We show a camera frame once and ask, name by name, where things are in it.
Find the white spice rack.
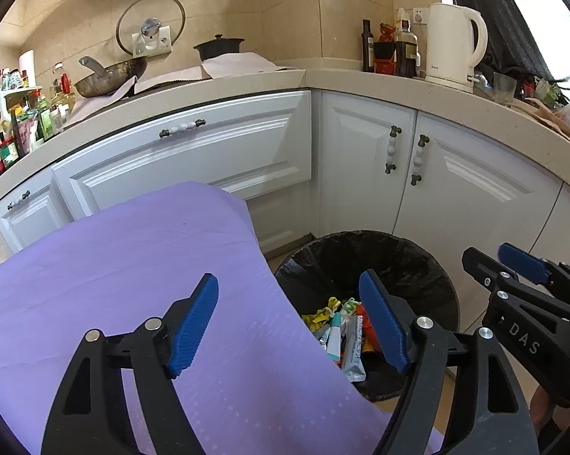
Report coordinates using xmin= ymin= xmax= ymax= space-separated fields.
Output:
xmin=0 ymin=89 xmax=44 ymax=115

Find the paper towel roll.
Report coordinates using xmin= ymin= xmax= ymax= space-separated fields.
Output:
xmin=19 ymin=50 xmax=36 ymax=91

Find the person's right hand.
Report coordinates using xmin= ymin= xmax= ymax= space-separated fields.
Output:
xmin=530 ymin=384 xmax=570 ymax=441

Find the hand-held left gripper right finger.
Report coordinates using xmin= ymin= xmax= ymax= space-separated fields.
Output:
xmin=358 ymin=269 xmax=539 ymax=455

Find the drawer handle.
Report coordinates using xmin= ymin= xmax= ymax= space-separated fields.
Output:
xmin=159 ymin=120 xmax=206 ymax=139

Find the purple tablecloth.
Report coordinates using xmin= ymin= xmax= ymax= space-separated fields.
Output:
xmin=0 ymin=181 xmax=409 ymax=455

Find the red black sauce container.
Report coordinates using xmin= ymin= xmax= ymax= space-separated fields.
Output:
xmin=373 ymin=23 xmax=398 ymax=75

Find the yellow snack wrapper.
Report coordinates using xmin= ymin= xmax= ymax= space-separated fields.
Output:
xmin=303 ymin=297 xmax=343 ymax=333

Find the dark curtain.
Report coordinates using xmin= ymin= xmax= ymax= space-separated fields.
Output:
xmin=448 ymin=0 xmax=570 ymax=86

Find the glass pot lid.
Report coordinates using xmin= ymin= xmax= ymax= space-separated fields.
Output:
xmin=116 ymin=0 xmax=186 ymax=56

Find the white cloth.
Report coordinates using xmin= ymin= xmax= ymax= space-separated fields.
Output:
xmin=66 ymin=70 xmax=205 ymax=126
xmin=200 ymin=52 xmax=299 ymax=79

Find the glass cup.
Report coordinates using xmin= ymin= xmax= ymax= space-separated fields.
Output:
xmin=492 ymin=72 xmax=518 ymax=104

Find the wide white drawer front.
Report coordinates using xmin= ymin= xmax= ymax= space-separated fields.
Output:
xmin=50 ymin=90 xmax=313 ymax=219

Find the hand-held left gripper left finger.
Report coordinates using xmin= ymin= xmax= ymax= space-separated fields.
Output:
xmin=41 ymin=272 xmax=219 ymax=455

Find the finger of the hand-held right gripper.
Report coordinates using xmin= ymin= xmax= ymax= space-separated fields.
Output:
xmin=462 ymin=246 xmax=570 ymax=322
xmin=498 ymin=243 xmax=570 ymax=304

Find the small white cabinet door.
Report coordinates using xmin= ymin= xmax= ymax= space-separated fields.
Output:
xmin=0 ymin=171 xmax=68 ymax=254

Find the cluster of condiment bottles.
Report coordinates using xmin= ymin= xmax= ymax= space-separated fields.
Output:
xmin=0 ymin=59 xmax=75 ymax=193

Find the white squeezed tube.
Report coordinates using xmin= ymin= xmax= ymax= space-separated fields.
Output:
xmin=341 ymin=317 xmax=367 ymax=383

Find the steel wok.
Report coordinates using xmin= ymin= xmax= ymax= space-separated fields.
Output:
xmin=74 ymin=56 xmax=148 ymax=98

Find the dark oil bottle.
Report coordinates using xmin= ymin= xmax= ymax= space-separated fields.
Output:
xmin=361 ymin=19 xmax=376 ymax=73

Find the green white wrapper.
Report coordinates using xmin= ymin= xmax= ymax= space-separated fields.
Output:
xmin=339 ymin=298 xmax=362 ymax=323

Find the black pot with lid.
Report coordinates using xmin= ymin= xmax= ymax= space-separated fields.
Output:
xmin=193 ymin=34 xmax=245 ymax=62

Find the brown paper bag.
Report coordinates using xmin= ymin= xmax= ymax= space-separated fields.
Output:
xmin=526 ymin=99 xmax=570 ymax=152

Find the clear bottle dark sauce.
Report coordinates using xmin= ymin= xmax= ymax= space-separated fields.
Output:
xmin=394 ymin=8 xmax=419 ymax=78

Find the white electric kettle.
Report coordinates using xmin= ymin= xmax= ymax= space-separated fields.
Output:
xmin=424 ymin=2 xmax=489 ymax=94

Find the trash bin with black bag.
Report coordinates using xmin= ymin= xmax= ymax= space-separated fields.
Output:
xmin=273 ymin=230 xmax=460 ymax=403

